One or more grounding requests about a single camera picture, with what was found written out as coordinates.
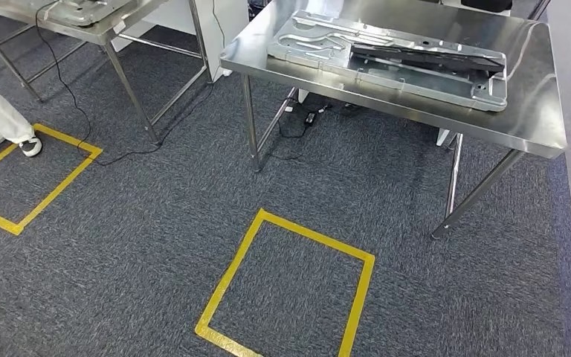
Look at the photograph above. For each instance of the steel side table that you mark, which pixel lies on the steel side table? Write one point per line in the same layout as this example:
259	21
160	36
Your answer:
9	7

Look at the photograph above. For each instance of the black power adapter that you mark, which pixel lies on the black power adapter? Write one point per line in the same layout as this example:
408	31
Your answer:
310	118

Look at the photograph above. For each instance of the yellow floor tape square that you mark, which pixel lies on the yellow floor tape square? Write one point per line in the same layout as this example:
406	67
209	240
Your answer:
315	236
68	141

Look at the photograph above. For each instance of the black plastic plate frame part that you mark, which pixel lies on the black plastic plate frame part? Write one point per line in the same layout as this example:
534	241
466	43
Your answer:
428	58

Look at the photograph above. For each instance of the white cabinet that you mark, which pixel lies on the white cabinet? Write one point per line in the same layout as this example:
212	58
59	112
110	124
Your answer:
226	29

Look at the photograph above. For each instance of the machined aluminium fixture plate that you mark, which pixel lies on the machined aluminium fixture plate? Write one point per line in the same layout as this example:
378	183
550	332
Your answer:
315	49
88	12

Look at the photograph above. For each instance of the stainless steel workbench table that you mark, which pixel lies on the stainless steel workbench table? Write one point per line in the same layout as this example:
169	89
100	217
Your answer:
527	98

